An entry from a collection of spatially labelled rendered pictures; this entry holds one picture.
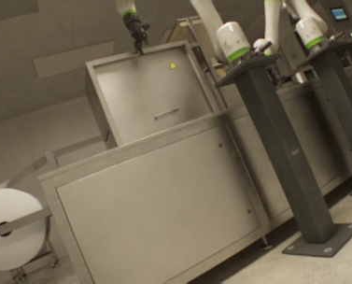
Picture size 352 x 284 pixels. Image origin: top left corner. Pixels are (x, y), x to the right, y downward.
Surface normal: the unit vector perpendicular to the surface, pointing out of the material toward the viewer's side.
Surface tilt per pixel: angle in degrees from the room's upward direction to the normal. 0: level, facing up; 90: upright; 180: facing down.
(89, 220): 90
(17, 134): 90
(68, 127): 90
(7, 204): 90
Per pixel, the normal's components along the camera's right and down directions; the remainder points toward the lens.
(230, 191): 0.32, -0.22
